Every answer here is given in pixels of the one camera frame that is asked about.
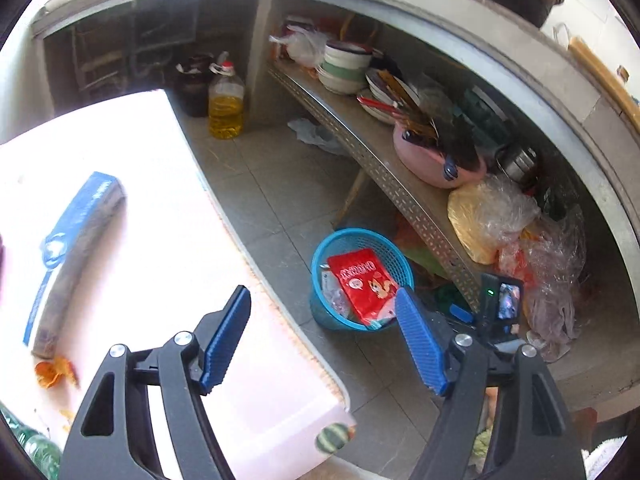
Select clear bag with yellow contents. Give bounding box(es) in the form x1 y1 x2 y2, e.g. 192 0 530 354
447 175 541 266

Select crumpled clear plastic bags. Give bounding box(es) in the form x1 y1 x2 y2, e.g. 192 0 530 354
497 205 588 361

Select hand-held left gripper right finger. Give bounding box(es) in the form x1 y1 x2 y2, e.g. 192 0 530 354
395 286 587 480

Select stainless steel cup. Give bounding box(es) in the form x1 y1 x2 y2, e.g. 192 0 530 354
495 142 541 186

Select blue plastic basket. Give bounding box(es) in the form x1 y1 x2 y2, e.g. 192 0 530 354
310 228 415 332

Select white fleece garment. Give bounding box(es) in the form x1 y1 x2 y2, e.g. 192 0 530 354
585 435 628 480

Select crumpled white floor bag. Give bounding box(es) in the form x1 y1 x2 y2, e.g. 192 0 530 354
287 117 346 156

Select red snack bag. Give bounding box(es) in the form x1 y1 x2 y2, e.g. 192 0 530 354
327 247 401 328

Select pink plastic basin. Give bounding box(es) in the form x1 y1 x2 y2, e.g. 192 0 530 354
392 120 488 190

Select green plastic bottle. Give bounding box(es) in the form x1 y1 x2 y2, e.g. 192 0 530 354
0 405 63 480

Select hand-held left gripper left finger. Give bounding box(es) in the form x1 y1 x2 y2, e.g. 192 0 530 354
59 285 252 480

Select green striped round object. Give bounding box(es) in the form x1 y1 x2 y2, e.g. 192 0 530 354
315 422 351 453

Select white plastic bag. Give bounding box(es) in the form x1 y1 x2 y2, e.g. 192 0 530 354
269 27 328 68

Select red-handled utensil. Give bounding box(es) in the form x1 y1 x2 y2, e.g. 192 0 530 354
357 96 401 112

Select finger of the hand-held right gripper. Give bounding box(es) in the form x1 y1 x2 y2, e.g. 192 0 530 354
434 302 476 337

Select black bucket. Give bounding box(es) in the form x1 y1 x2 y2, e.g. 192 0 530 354
172 52 218 118

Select orange peel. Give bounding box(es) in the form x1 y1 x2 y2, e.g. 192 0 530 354
34 355 81 391

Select pink patterned tablecloth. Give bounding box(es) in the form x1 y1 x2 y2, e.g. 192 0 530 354
0 89 358 480

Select stack of white bowls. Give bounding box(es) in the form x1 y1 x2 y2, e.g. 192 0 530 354
317 40 373 96

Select wooden board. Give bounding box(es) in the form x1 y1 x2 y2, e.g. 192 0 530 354
567 37 640 133

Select cooking oil bottle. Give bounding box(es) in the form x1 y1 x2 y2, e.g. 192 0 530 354
207 51 246 140

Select perforated metal shelf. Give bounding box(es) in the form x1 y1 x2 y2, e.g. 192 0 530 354
267 62 488 311

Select stack of white plates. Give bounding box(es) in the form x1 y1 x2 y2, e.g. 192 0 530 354
357 67 421 126

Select blue toothpaste box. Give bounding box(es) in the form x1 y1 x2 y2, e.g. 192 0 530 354
22 171 127 361

